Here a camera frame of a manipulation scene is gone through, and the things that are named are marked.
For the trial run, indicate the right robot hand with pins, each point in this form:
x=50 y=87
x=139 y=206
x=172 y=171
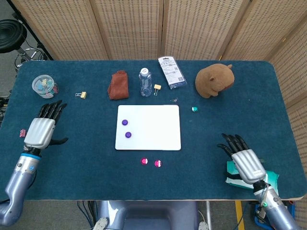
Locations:
x=248 y=165

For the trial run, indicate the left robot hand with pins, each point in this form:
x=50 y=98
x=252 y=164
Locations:
x=39 y=131

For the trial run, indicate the purple round magnet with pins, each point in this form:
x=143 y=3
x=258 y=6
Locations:
x=128 y=134
x=124 y=122

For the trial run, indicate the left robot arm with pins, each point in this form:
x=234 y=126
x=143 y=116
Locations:
x=19 y=177

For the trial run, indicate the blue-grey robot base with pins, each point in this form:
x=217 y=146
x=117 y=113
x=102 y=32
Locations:
x=148 y=215

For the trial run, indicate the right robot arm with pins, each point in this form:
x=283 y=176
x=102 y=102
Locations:
x=280 y=210

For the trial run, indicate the white rectangular board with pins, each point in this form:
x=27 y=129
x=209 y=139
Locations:
x=153 y=127

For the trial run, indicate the pink binder clip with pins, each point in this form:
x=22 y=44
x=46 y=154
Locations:
x=22 y=133

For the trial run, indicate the green wet wipes pack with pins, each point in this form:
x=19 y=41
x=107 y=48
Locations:
x=230 y=165

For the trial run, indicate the clear jar of clips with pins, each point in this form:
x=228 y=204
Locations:
x=43 y=86

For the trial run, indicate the blue felt table mat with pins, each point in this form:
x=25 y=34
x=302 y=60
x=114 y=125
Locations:
x=84 y=155

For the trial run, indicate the yellow binder clip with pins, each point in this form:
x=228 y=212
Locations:
x=83 y=95
x=157 y=87

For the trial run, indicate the metal table leg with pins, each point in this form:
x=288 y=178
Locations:
x=208 y=213

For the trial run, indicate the white base foot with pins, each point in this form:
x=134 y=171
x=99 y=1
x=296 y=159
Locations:
x=203 y=226
x=100 y=224

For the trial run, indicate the teal round magnet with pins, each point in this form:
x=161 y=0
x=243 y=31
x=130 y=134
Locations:
x=194 y=109

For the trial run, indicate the pink round magnet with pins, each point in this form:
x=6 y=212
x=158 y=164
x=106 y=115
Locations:
x=158 y=163
x=144 y=161

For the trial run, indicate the folded brown cloth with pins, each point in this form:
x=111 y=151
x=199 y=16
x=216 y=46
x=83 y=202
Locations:
x=118 y=86

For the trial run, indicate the brown capybara plush toy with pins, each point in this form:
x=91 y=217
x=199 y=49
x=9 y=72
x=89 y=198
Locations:
x=213 y=79

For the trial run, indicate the black stand pole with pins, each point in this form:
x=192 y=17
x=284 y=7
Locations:
x=36 y=37

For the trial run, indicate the small metal paper clips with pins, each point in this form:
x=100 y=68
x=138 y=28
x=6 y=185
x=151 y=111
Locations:
x=174 y=100

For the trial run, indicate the black round stool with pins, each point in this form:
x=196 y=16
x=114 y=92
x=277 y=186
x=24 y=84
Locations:
x=9 y=33

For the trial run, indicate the clear plastic water bottle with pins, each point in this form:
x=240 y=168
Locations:
x=145 y=83

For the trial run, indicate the flat blister pack card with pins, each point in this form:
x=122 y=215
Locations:
x=172 y=73

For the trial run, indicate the woven folding screen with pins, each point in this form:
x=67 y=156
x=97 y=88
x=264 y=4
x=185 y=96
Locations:
x=132 y=28

